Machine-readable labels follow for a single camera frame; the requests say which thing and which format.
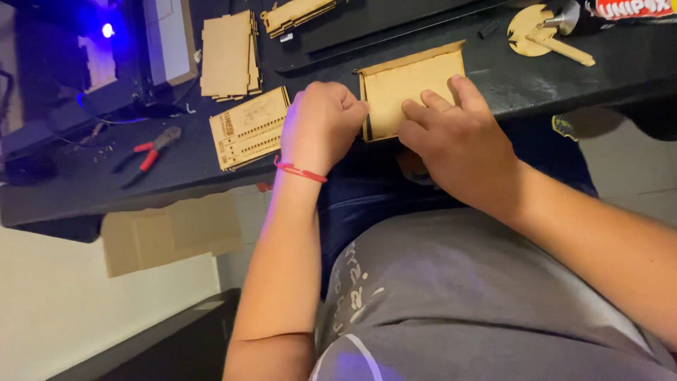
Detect person's left hand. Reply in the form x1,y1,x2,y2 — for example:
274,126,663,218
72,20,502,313
280,81,370,174

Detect person's right hand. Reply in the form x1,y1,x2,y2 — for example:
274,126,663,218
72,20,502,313
397,74,522,212

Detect wooden box assembly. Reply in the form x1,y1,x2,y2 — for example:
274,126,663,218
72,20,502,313
353,40,466,143

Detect black tray board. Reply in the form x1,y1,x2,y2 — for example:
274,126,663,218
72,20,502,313
262,0,522,73

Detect engraved slotted wooden panel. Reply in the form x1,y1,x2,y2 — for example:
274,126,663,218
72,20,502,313
209,86,291,171

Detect stack of notched wooden strips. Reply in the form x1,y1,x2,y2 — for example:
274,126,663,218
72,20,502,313
260,0,339,39

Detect stack of plain wooden panels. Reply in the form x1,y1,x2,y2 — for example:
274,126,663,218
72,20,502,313
200,10,263,102

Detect white framed board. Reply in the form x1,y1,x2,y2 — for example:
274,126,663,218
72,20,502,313
142,0,199,87

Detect round wooden disc piece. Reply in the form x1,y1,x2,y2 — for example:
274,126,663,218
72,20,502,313
507,4,557,57

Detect brown cardboard sheet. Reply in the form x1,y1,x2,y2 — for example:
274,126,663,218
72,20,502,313
100,192,243,279

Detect flat wooden stick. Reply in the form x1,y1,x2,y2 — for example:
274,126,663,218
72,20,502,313
526,33,596,67

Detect person's grey shirt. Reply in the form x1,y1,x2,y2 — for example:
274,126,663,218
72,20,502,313
310,207,677,381

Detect black laser machine blue light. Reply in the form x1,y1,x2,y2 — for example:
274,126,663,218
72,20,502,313
0,0,159,183

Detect red white glue package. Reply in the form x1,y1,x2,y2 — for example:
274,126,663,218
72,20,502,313
586,0,677,21

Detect red string bracelet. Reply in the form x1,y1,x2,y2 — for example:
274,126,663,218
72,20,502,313
273,156,329,184

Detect red handled pliers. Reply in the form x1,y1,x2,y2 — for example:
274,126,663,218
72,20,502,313
111,126,182,189

